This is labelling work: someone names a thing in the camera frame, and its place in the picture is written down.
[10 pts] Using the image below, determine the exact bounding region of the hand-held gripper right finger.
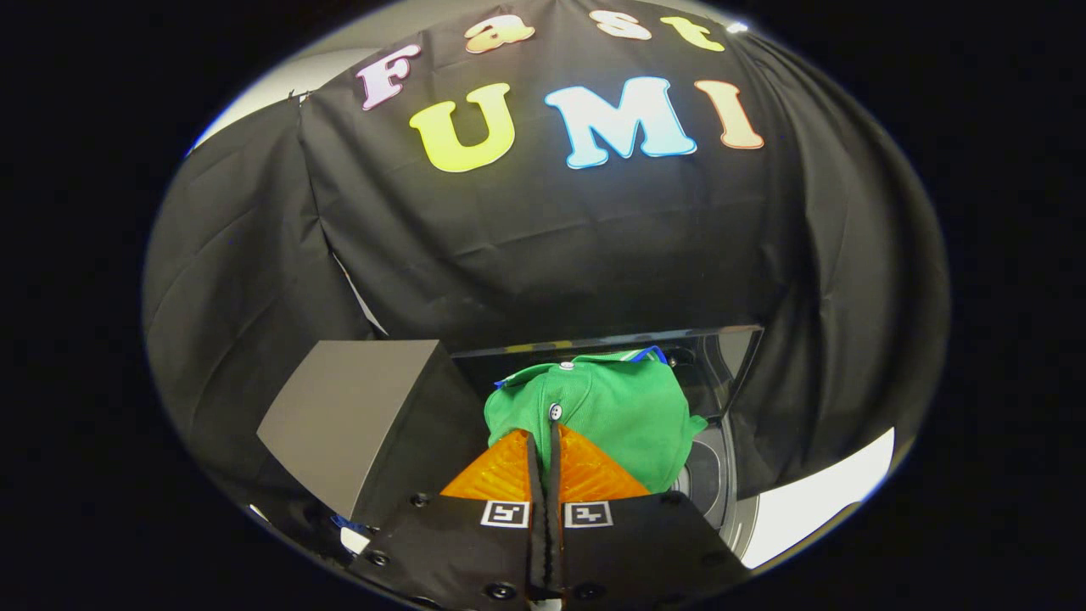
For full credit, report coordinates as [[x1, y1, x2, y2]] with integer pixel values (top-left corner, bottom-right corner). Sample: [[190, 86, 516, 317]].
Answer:
[[547, 423, 752, 608]]

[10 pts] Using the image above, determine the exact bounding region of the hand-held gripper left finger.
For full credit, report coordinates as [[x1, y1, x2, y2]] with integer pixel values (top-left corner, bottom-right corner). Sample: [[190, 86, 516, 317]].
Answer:
[[352, 429, 548, 611]]

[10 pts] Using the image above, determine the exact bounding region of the green polo shirt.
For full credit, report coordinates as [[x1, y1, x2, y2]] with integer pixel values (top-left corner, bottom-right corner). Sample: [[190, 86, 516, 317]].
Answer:
[[484, 346, 709, 495]]

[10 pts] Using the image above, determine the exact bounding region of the white board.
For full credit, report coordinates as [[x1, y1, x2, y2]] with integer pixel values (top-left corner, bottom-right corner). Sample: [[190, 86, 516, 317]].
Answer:
[[738, 427, 896, 569]]

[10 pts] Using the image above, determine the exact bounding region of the grey cabinet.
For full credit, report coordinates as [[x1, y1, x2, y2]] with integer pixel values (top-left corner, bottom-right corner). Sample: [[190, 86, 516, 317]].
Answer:
[[257, 339, 493, 527]]

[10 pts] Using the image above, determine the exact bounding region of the black backdrop cloth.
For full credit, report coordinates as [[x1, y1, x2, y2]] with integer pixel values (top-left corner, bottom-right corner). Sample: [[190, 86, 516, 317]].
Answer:
[[143, 0, 951, 510]]

